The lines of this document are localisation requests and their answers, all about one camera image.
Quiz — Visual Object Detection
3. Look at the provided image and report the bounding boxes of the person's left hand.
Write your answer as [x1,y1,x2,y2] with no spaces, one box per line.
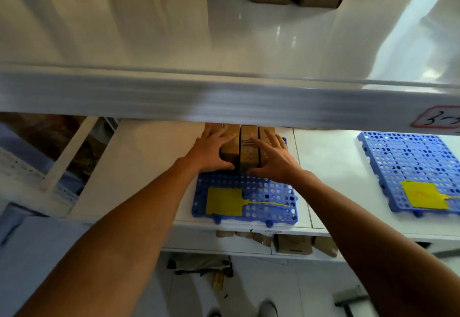
[185,123,236,174]

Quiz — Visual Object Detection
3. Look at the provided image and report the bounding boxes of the person's right hand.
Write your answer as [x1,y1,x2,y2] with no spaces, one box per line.
[246,130,306,186]

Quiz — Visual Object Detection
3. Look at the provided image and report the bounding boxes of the blue plastic pallet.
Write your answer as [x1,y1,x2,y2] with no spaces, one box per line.
[191,137,299,228]
[356,131,460,217]

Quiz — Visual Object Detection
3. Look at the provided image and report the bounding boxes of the yellow tag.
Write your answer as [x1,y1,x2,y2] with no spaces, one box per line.
[400,180,460,210]
[205,187,292,217]

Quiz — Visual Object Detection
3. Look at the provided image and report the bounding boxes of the wide brown cardboard box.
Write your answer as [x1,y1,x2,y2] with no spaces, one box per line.
[273,234,313,256]

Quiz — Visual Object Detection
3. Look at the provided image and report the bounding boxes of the white metal shelving rack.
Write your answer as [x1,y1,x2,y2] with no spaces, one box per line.
[0,0,460,267]

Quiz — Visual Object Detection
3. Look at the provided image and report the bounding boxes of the person's right forearm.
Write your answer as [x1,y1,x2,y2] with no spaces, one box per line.
[287,169,460,317]

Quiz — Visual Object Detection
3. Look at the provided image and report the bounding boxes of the person's left forearm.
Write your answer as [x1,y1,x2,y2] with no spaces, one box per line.
[14,157,202,317]

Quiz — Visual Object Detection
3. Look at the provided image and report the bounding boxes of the person's right shoe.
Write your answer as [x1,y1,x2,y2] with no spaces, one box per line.
[258,300,278,317]

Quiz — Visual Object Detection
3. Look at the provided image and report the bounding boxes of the clear-wrapped labelled parcel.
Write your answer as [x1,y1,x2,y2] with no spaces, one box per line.
[253,233,274,248]

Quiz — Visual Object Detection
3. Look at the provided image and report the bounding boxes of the red-bordered white sticker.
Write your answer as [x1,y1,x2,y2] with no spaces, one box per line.
[411,105,460,130]

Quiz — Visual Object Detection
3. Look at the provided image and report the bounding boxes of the white metal storage rack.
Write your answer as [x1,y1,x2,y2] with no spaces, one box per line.
[0,119,94,317]

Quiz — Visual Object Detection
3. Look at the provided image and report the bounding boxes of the grey bag with black straps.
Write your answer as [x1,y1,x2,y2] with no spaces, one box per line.
[167,253,234,279]

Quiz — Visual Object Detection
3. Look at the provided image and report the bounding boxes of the grey metal frame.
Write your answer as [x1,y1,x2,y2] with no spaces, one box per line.
[332,286,371,317]

